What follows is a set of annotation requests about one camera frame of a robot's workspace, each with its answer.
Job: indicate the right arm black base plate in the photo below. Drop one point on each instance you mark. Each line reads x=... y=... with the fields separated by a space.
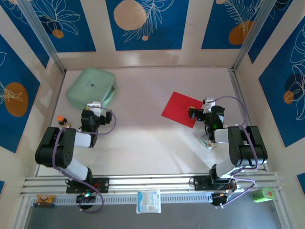
x=200 y=182

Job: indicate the white green snack packet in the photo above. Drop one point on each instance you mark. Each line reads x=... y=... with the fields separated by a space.
x=209 y=144

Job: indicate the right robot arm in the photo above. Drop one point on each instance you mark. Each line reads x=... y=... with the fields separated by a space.
x=247 y=148

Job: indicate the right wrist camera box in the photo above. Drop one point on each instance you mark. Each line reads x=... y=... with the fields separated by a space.
x=209 y=102

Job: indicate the white blue tissue pack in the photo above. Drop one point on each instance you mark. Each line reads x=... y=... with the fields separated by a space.
x=147 y=201

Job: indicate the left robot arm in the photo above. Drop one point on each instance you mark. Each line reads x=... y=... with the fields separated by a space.
x=54 y=148

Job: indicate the small bottle orange cap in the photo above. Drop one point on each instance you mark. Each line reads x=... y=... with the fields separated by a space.
x=63 y=121

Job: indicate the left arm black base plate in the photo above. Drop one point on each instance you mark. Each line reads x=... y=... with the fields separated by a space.
x=104 y=184

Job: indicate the aluminium side rail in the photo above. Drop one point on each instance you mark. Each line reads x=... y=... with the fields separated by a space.
x=239 y=90

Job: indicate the red paper sheet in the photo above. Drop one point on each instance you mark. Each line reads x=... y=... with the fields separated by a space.
x=177 y=107

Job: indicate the mint green zip pouch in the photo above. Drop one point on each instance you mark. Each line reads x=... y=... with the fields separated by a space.
x=90 y=87

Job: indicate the aluminium frame post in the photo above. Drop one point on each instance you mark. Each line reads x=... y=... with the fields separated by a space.
x=252 y=33
x=45 y=40

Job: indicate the orange blue toy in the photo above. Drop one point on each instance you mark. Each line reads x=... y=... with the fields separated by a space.
x=44 y=200

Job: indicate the green can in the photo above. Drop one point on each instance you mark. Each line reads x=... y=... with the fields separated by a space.
x=261 y=195

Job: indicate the aluminium mounting rail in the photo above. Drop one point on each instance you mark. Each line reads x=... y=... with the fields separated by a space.
x=152 y=182

